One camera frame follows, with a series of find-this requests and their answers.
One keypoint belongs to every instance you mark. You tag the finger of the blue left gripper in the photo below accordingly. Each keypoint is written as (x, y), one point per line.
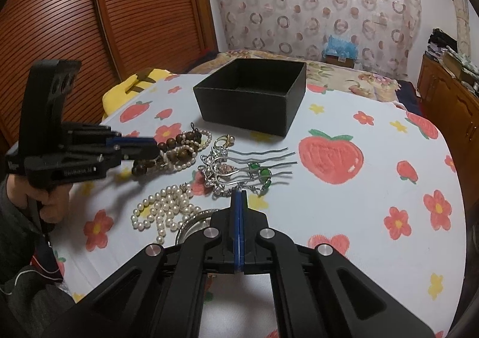
(131, 142)
(139, 153)

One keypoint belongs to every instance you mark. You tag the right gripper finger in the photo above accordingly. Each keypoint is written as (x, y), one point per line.
(235, 229)
(242, 213)

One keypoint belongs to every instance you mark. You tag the silver hair pins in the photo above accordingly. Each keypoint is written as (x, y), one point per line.
(254, 170)

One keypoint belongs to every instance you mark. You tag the silver bangle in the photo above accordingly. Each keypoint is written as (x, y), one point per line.
(197, 222)

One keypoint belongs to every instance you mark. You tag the black jewelry box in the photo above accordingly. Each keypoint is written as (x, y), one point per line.
(262, 95)

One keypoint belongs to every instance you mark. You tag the person's left hand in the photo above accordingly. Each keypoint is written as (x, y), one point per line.
(55, 203)

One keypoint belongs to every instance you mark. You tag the yellow plush toy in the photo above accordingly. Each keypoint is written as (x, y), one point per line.
(128, 89)

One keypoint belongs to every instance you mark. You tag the strawberry flower print cloth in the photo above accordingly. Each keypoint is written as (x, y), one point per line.
(371, 179)

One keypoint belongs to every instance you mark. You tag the brown louvered wardrobe door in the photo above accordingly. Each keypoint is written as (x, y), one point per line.
(113, 39)

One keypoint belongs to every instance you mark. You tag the cardboard box with blue bag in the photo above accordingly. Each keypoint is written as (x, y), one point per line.
(340, 52)

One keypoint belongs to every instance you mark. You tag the circle pattern lace curtain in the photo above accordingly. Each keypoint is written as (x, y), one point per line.
(382, 30)

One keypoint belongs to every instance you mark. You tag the wooden sideboard cabinet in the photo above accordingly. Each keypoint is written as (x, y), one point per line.
(454, 111)

